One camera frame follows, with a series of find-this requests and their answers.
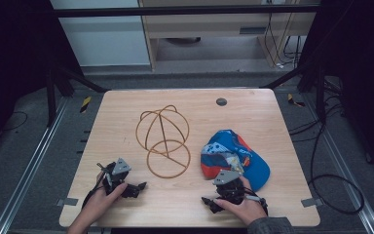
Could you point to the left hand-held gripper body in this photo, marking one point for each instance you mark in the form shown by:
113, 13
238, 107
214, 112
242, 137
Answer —
117, 175

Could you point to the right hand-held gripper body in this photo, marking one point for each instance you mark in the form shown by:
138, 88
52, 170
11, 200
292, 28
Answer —
230, 190

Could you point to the blue and red cap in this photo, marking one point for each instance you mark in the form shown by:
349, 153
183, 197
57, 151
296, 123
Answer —
240, 152

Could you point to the person's right hand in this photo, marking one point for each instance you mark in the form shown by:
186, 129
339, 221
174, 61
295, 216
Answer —
248, 209

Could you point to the person's left hand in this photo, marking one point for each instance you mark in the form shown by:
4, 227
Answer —
97, 206

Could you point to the yellow black striped marker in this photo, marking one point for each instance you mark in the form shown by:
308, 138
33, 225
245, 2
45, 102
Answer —
293, 101
85, 104

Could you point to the grey table grommet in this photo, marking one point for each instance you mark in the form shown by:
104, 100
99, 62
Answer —
221, 102

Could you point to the black metal stand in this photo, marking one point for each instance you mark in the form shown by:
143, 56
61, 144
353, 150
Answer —
320, 97
50, 97

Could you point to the white cabinet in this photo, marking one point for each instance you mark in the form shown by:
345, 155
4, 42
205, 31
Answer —
104, 39

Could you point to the black curtain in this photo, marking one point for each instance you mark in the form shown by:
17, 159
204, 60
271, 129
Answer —
16, 65
360, 81

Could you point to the grey table bracket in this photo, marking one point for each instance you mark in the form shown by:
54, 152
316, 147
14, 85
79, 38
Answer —
311, 202
67, 202

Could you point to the aluminium floor rail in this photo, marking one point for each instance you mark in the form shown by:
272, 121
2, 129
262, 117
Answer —
29, 165
344, 169

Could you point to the black horizontal frame bar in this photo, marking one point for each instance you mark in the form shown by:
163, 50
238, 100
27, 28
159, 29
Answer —
175, 11

